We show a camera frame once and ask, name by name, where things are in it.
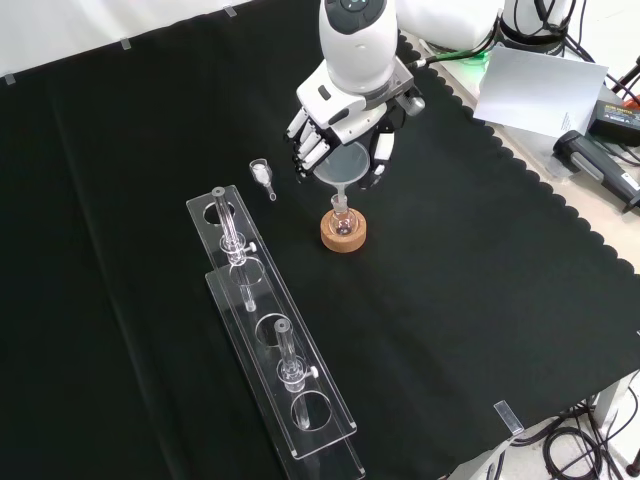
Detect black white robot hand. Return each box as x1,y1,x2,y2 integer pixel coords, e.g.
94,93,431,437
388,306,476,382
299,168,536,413
285,58,427,192

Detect translucent plastic funnel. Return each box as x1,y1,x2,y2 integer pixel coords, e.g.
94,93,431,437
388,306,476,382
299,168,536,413
313,141,372,207

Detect glass weighing funnel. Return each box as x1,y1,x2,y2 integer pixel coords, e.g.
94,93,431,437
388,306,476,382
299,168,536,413
248,157,278,203

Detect clear round-bottom flask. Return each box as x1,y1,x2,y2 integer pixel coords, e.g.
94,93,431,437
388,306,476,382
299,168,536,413
329,194,358,238

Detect clear acrylic funnel stand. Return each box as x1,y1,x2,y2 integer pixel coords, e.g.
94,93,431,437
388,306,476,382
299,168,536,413
185,184,367,480

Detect pale board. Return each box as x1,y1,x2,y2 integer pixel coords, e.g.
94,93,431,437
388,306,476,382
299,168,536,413
472,43,610,139

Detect black cloth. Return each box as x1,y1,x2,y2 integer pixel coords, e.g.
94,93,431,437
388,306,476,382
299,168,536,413
0,0,640,480

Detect black grey handheld tool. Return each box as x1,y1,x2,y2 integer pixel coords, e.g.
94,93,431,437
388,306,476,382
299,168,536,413
552,129,640,214

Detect black power adapter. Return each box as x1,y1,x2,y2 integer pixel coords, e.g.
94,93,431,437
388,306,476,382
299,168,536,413
587,98,640,148

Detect clear tape strip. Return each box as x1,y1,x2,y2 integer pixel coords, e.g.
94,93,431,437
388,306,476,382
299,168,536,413
493,400,525,435

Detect cork ring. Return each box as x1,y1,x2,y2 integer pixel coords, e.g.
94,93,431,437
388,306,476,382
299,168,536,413
320,209,370,254

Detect black cable bundle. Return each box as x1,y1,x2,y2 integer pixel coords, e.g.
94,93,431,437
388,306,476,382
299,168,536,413
509,384,640,480

